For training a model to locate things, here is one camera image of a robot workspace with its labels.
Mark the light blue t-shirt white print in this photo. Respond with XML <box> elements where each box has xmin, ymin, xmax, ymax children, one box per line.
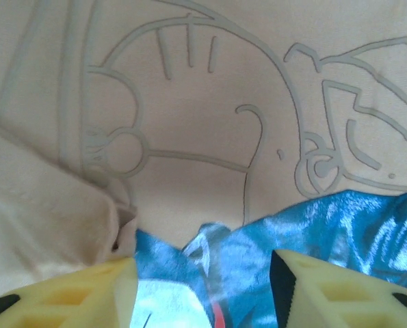
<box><xmin>129</xmin><ymin>189</ymin><xmax>407</xmax><ymax>328</ymax></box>

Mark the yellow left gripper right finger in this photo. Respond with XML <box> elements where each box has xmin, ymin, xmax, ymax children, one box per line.
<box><xmin>270</xmin><ymin>248</ymin><xmax>407</xmax><ymax>328</ymax></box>

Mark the beige printed t-shirt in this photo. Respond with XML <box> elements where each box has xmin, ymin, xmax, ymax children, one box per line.
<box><xmin>0</xmin><ymin>0</ymin><xmax>407</xmax><ymax>298</ymax></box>

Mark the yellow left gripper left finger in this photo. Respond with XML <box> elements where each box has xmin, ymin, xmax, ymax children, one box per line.
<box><xmin>0</xmin><ymin>256</ymin><xmax>138</xmax><ymax>328</ymax></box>

